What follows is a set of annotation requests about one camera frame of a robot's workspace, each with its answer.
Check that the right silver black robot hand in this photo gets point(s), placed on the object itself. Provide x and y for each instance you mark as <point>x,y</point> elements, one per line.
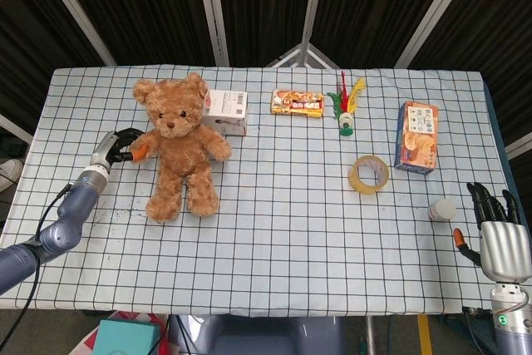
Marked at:
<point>505,247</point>

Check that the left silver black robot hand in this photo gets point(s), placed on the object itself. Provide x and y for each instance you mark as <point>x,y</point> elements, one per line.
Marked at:
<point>104,149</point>

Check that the brown plush teddy bear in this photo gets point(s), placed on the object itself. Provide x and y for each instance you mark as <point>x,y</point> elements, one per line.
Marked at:
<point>183,155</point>

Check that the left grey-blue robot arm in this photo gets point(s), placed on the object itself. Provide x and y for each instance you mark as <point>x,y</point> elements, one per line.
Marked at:
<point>75,205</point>

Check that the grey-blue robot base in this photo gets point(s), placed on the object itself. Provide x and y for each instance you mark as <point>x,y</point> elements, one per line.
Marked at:
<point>257,336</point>

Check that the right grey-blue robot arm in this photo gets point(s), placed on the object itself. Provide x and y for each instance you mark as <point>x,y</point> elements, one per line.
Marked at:
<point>513,317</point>

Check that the small white plastic bottle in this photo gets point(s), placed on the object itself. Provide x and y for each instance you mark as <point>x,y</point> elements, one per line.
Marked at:
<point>441,209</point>

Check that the white shoe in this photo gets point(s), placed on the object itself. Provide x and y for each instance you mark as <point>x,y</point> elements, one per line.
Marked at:
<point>9,172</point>

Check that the white cardboard product box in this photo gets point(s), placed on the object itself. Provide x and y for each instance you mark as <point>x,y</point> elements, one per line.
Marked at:
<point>230,105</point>

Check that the blue biscuit box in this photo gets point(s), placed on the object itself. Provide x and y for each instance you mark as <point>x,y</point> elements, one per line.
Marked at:
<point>417,139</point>

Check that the black pleated curtain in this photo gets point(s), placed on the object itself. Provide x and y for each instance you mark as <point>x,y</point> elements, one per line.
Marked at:
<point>158,6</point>

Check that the yellowish packing tape roll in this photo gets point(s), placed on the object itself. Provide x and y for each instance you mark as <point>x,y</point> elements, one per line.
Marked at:
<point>357,185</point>

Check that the teal cardboard box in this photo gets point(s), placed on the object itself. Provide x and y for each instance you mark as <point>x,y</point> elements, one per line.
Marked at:
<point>126,336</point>

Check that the yellow orange snack package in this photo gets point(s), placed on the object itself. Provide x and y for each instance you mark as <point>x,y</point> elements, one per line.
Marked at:
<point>297,104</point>

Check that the feather shuttlecock with green base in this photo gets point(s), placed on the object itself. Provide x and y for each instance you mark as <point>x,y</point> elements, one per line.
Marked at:
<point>346,120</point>

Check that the white black grid tablecloth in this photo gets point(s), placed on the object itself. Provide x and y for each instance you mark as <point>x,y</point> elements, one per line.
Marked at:
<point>291,238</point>

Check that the white metal frame foot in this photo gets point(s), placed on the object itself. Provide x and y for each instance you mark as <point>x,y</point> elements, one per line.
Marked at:
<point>303,55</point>

